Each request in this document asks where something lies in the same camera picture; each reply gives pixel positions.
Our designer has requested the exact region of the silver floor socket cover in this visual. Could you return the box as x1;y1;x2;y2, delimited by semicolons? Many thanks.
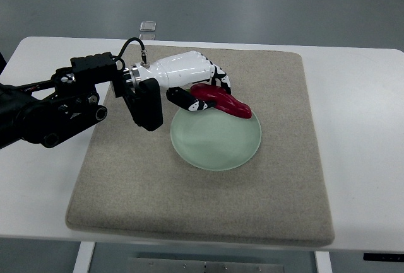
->
139;21;157;32

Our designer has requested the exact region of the red chili pepper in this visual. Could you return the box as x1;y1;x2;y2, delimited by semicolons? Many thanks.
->
189;83;253;119

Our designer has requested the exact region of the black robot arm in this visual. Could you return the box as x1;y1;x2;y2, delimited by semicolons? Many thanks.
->
1;52;163;148

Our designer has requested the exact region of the light green plate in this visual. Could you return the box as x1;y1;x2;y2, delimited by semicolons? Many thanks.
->
170;108;262;171

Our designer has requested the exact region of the black table control panel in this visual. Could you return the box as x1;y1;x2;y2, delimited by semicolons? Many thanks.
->
363;253;404;262

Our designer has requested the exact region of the metal base plate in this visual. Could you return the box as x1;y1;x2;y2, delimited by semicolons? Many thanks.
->
126;258;285;273

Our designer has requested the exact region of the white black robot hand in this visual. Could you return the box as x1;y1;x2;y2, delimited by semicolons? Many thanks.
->
126;50;231;112

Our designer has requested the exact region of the black chair edge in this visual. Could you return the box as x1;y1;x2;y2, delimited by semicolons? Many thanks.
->
0;52;7;74

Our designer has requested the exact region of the white table leg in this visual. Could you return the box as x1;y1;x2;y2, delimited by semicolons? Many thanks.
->
314;251;333;273
73;241;95;273

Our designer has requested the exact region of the white table leg left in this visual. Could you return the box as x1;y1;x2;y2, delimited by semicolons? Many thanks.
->
73;241;95;273

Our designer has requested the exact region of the white table leg right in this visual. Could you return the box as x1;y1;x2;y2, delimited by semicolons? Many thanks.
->
314;251;333;273

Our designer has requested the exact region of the beige felt mat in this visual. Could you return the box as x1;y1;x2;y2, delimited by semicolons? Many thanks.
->
66;49;335;247

